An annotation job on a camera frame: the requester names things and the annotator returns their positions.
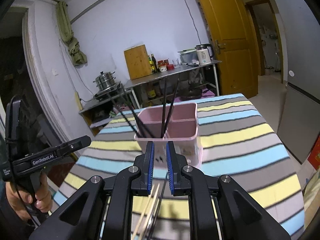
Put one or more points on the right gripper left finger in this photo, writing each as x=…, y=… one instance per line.
x=142, y=182

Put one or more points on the person's left hand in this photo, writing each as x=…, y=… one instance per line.
x=43, y=197

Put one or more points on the light wooden chopstick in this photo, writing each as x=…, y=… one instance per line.
x=145, y=211
x=149, y=215

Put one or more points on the dark oil bottle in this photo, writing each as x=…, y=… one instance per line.
x=154, y=63

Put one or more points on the steel steamer pot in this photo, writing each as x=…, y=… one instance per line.
x=105, y=80

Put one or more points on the green hanging cloth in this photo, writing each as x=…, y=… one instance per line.
x=67, y=35

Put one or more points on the long black chopstick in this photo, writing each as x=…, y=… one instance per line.
x=154, y=218

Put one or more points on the steel kitchen counter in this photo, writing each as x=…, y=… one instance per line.
x=94, y=112

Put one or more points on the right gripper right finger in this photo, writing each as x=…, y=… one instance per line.
x=175, y=162

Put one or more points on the striped tablecloth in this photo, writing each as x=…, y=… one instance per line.
x=236, y=141

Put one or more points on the red lidded jar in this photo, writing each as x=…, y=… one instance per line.
x=163, y=65

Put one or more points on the white electric kettle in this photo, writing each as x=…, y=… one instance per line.
x=205, y=53

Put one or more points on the grey refrigerator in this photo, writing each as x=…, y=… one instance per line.
x=299, y=125

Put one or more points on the yellow wooden door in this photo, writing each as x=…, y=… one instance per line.
x=234, y=47

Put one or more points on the pink utensil basket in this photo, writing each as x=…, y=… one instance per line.
x=182, y=128

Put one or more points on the wooden cutting board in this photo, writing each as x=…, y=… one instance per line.
x=137, y=62

